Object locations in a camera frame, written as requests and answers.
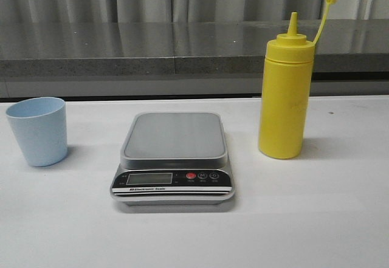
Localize grey stone counter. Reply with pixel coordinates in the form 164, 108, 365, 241
1, 19, 388, 101

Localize yellow squeeze bottle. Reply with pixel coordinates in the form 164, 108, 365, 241
258, 0, 337, 159

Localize light blue plastic cup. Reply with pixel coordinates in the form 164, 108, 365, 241
5, 97, 68, 167

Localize silver digital kitchen scale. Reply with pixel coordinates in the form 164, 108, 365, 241
110, 112, 235, 212

